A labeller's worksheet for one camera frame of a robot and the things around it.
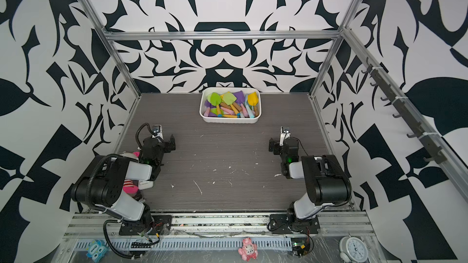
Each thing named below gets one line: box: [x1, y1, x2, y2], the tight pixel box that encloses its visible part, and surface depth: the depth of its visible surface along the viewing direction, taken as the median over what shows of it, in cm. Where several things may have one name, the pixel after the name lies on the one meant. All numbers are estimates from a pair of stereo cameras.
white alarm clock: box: [338, 232, 370, 263], surface depth 67 cm
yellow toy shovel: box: [247, 91, 259, 107], surface depth 114 cm
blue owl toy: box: [85, 239, 110, 263], surface depth 69 cm
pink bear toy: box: [237, 237, 258, 262], surface depth 68 cm
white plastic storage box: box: [199, 87, 263, 124], surface depth 113 cm
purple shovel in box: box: [233, 90, 245, 105], surface depth 114 cm
